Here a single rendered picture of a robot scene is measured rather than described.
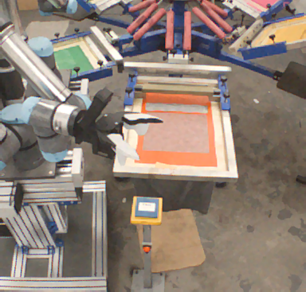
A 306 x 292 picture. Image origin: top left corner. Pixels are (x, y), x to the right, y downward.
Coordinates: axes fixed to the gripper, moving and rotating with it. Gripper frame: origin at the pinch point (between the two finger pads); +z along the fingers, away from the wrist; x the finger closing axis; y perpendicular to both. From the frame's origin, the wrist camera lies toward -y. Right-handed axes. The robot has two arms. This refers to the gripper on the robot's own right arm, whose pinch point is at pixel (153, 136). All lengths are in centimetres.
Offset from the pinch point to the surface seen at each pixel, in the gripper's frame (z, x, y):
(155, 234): -21, -86, 156
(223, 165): 14, -72, 63
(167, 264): -5, -66, 158
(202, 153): 2, -76, 62
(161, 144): -20, -74, 63
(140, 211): -14, -32, 67
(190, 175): 1, -57, 62
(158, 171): -14, -54, 62
